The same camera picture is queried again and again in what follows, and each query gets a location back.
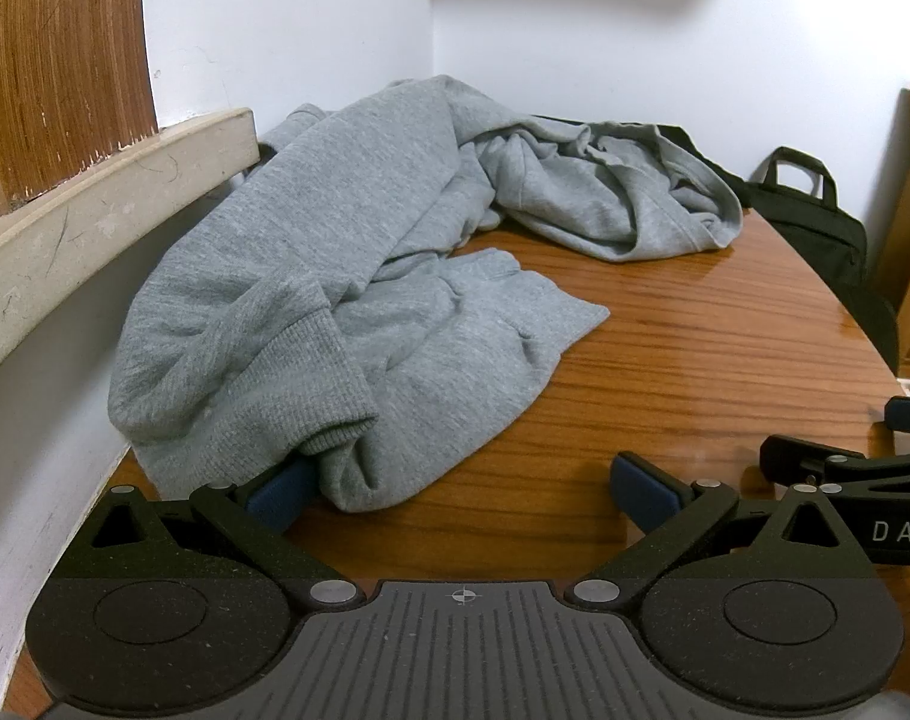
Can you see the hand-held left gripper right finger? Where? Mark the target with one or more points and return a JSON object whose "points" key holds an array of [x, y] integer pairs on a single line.
{"points": [[642, 495]]}

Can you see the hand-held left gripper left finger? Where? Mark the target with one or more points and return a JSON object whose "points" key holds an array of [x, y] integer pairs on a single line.
{"points": [[282, 499]]}

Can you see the grey sweatshirt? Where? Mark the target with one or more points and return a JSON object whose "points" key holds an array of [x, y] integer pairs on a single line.
{"points": [[312, 277]]}

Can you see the black laptop bag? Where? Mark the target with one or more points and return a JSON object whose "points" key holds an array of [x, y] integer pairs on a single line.
{"points": [[822, 240]]}

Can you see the beige window sill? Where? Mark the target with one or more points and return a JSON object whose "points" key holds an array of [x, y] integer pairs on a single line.
{"points": [[87, 202]]}

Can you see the wooden window frame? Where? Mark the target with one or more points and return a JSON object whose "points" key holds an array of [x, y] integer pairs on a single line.
{"points": [[57, 52]]}

